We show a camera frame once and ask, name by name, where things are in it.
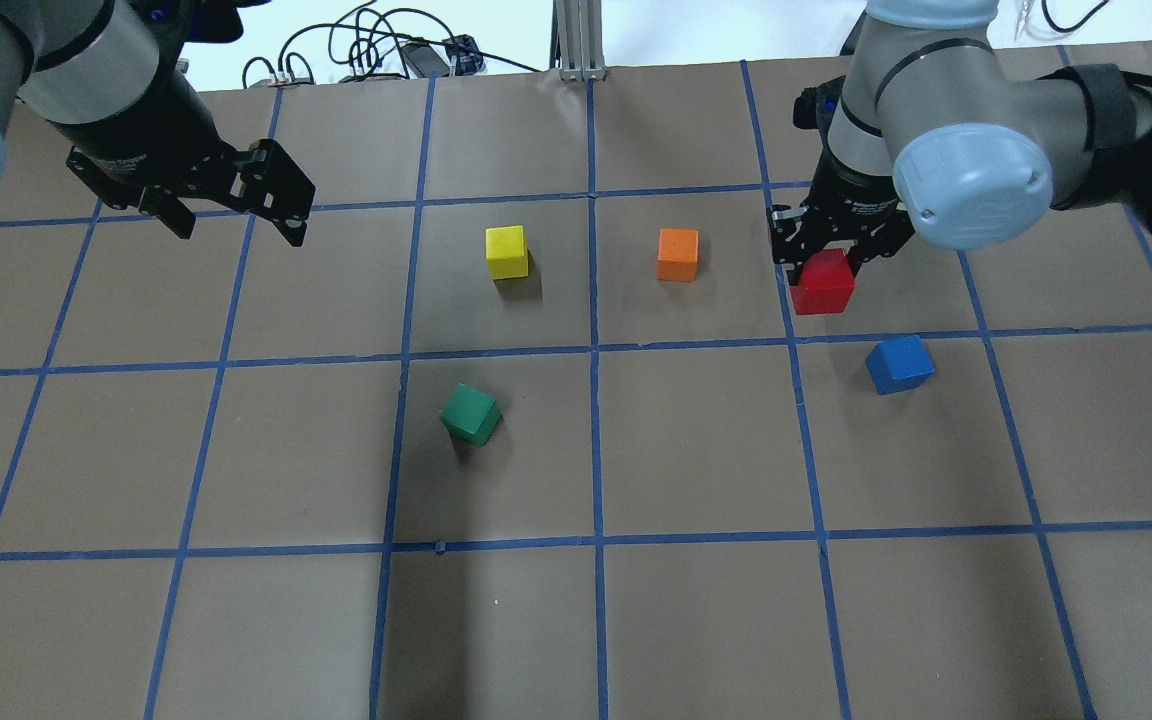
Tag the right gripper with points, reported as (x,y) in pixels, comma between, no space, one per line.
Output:
(851,192)

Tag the green block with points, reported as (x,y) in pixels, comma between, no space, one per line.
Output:
(471,415)

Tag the red block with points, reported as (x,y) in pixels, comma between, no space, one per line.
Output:
(825,286)

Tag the yellow block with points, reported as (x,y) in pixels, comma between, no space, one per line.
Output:
(507,253)

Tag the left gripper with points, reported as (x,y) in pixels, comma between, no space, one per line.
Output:
(158,128)

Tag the black power adapter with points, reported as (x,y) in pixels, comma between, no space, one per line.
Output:
(421,60)

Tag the aluminium frame post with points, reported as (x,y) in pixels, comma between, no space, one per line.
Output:
(576,41)

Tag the blue block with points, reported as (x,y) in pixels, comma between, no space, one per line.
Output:
(899,364)

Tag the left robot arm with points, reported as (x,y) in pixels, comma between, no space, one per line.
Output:
(105,75)

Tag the orange block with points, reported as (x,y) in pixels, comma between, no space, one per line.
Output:
(678,254)

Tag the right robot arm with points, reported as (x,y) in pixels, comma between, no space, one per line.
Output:
(926,136)

